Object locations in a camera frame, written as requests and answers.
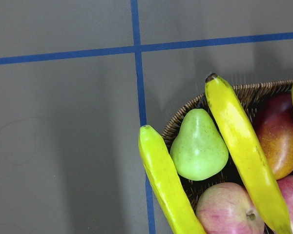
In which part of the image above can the greenish yellow banana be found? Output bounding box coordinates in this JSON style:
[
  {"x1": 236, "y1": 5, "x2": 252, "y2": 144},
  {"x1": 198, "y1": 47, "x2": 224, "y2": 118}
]
[{"x1": 138, "y1": 125, "x2": 205, "y2": 234}]

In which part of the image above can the yellow banana brown tip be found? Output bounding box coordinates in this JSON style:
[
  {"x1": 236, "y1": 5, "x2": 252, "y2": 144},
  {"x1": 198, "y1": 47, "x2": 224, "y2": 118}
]
[{"x1": 205, "y1": 73, "x2": 293, "y2": 234}]

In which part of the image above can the green pear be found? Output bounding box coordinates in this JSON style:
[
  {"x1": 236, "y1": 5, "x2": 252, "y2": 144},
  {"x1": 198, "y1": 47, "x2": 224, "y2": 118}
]
[{"x1": 170, "y1": 109, "x2": 229, "y2": 181}]

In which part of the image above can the pink red apple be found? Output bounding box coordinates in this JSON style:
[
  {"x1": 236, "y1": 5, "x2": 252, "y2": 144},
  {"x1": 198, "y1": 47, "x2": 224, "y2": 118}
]
[{"x1": 196, "y1": 182, "x2": 265, "y2": 234}]

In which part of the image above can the red orange mango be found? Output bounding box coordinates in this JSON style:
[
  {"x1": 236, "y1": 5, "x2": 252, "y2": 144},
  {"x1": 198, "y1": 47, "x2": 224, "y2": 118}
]
[{"x1": 254, "y1": 92, "x2": 293, "y2": 180}]

